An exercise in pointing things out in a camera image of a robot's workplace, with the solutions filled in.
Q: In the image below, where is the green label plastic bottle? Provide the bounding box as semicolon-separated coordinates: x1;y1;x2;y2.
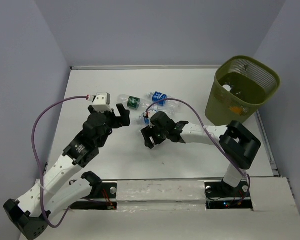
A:
117;94;151;110

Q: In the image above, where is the clear bottle yellow label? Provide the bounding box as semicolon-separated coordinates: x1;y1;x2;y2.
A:
222;84;242;96

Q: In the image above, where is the blue label bottle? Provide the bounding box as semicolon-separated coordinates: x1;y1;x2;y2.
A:
132;105;176;126
146;91;176;108

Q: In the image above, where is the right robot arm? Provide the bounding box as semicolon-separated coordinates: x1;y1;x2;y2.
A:
141;111;261;196

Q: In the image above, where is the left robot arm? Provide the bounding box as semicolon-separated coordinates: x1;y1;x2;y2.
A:
3;103;131;240

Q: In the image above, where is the green mesh bin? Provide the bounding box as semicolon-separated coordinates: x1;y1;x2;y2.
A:
205;55;281;126

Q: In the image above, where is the white foam front strip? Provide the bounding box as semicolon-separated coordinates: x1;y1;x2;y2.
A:
116;180;206;202

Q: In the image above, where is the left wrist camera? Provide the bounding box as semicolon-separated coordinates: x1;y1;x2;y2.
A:
92;92;112;113

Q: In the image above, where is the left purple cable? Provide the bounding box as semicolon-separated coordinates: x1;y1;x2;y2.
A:
30;94;96;229

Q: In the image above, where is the purple cable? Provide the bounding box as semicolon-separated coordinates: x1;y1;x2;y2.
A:
144;98;251;208
30;94;96;229

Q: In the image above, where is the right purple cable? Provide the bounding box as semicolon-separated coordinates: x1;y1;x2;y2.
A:
144;98;251;208

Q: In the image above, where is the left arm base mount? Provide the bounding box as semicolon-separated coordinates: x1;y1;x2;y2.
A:
70;171;118;211

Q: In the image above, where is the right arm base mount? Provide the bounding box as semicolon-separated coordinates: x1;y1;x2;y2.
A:
204;181;253;210

